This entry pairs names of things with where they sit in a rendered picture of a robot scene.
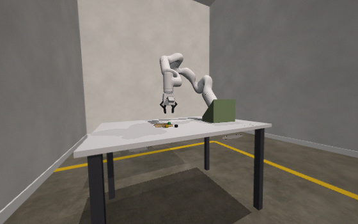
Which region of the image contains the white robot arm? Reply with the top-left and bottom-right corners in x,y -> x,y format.
160,53 -> 217,107

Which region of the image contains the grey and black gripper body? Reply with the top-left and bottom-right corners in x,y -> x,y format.
162,93 -> 175,106

